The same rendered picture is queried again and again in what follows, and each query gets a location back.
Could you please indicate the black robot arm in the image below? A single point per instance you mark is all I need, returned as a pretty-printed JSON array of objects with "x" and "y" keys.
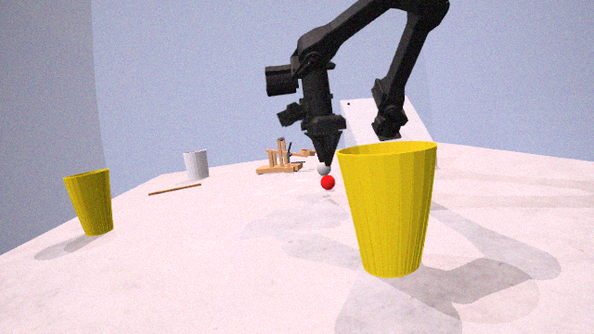
[{"x": 312, "y": 59}]

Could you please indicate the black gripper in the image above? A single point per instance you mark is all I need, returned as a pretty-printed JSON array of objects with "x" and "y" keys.
[{"x": 323, "y": 127}]

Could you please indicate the white ball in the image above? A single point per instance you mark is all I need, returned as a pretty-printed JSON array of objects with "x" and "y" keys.
[{"x": 322, "y": 169}]

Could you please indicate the red ball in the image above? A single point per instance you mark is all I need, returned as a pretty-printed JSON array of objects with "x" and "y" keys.
[{"x": 328, "y": 182}]

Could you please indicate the yellow ribbed cup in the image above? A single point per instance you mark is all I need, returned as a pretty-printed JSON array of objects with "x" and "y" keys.
[
  {"x": 91, "y": 199},
  {"x": 389, "y": 188}
]

